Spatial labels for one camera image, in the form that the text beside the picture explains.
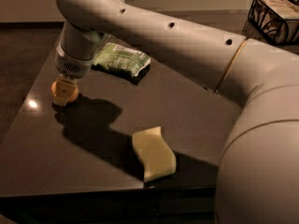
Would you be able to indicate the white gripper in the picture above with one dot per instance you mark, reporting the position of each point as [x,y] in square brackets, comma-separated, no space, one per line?
[72,65]

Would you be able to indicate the orange fruit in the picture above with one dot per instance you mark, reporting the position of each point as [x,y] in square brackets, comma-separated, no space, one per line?
[74,94]

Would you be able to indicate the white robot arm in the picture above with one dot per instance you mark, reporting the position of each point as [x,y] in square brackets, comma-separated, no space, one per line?
[258,177]

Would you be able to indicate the yellow wavy sponge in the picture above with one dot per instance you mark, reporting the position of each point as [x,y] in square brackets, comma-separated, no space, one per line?
[154,153]

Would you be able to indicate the green snack bag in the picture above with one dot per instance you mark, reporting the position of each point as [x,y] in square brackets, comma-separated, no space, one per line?
[119,59]

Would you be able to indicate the black wire basket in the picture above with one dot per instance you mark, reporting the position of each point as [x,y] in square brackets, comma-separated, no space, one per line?
[276,20]

